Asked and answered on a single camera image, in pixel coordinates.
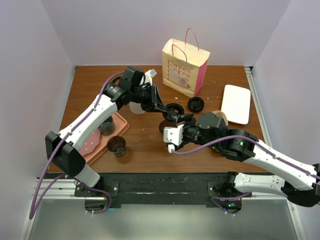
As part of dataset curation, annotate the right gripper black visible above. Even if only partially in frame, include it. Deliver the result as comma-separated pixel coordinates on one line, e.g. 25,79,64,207
171,112,220,150

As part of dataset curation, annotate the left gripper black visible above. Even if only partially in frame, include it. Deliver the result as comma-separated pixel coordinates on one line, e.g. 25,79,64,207
130,83,168,113

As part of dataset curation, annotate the black cup lid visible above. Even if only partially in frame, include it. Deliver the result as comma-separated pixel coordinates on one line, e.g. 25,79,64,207
187,96,205,113
162,103,185,122

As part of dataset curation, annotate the dark translucent plastic cup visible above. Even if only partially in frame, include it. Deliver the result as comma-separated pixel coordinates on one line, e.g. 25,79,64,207
106,135,126,157

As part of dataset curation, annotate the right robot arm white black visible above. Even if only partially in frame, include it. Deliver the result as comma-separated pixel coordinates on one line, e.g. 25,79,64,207
163,112,320,207

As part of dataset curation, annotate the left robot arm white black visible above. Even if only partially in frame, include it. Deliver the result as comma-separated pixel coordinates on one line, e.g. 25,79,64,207
45,66,168,196

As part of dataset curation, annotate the white cylindrical holder cup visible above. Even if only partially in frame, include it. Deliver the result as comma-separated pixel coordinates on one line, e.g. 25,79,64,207
129,102,145,115

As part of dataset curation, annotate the brown pulp cup carrier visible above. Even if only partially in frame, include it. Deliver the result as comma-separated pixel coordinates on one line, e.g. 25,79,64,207
215,110,229,126

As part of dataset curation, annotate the salmon pink plastic tray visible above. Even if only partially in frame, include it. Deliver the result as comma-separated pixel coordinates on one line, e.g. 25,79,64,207
82,111,130,166

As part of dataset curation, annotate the white rectangular plate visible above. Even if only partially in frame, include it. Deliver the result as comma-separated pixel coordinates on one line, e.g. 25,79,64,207
221,84,251,125

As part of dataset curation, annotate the pink dotted plate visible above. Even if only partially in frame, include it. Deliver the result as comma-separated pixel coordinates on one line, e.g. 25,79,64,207
80,129,101,156

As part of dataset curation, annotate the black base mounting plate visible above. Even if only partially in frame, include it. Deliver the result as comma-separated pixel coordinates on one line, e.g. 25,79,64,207
74,172,251,210

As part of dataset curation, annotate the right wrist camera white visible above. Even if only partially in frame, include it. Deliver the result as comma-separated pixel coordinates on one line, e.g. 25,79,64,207
163,124,184,153

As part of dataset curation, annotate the paper bag with pink handles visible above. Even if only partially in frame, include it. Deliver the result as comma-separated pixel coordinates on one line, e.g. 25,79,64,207
162,35,210,98

